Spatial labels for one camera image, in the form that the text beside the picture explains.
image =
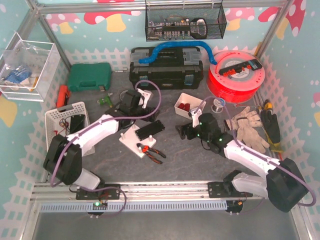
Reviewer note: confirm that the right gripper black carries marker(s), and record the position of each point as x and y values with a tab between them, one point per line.
189	131

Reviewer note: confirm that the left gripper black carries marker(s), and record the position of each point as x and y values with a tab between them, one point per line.
146	111

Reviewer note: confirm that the black aluminium extrusion block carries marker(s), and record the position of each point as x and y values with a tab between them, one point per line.
149	130

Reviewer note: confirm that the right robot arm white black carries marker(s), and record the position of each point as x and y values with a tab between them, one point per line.
280	181

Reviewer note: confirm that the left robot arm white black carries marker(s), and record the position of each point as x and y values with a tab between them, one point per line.
64	156

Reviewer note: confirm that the red spring in tray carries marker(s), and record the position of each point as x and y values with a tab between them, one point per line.
184	106

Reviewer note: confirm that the white spring tray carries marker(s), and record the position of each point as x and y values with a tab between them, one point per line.
193	101

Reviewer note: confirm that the brown tape roll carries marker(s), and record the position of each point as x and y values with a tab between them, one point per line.
122	94

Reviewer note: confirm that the green small tool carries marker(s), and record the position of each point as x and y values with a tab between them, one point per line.
106	100

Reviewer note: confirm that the white work glove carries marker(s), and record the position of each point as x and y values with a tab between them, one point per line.
244	123

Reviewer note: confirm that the black toolbox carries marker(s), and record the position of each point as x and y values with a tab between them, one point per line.
175	68

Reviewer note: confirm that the black device in basket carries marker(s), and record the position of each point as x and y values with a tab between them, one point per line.
77	123

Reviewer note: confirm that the green plastic case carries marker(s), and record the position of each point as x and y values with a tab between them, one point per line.
89	76

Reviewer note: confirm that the red filament spool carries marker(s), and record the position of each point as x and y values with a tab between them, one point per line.
236	88

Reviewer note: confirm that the orange utility knife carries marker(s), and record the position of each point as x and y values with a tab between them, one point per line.
63	96

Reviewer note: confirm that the white perforated basket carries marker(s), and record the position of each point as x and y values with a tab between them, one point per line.
58	120

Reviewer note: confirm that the black red terminal strip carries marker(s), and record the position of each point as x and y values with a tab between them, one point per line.
252	64

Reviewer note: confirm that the blue white glove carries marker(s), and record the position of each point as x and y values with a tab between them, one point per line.
19	75

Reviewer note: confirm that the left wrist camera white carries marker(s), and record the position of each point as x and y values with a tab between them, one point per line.
145	96

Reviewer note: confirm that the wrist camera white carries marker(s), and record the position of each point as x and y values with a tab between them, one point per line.
194	114
145	96

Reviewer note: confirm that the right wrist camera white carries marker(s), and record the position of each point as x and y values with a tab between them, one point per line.
194	114

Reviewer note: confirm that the solder wire spool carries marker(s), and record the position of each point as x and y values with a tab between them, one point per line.
218	105

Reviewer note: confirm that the white peg base plate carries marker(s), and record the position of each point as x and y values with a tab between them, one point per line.
130	140

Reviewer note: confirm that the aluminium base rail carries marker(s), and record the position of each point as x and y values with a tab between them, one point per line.
137	197

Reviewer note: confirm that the black wire mesh basket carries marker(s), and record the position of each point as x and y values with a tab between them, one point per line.
184	22

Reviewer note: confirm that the clear acrylic wall box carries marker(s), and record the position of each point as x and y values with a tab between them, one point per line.
41	57

